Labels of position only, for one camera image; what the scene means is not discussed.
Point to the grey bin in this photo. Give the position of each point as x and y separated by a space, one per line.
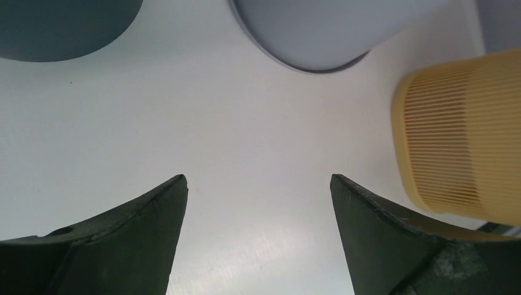
328 36

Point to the dark blue cylindrical bin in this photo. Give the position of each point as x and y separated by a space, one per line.
49 31

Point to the yellow perforated bin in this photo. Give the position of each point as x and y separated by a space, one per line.
456 132

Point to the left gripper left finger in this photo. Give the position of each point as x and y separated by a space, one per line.
129 249

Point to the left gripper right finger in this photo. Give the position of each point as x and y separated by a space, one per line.
391 249

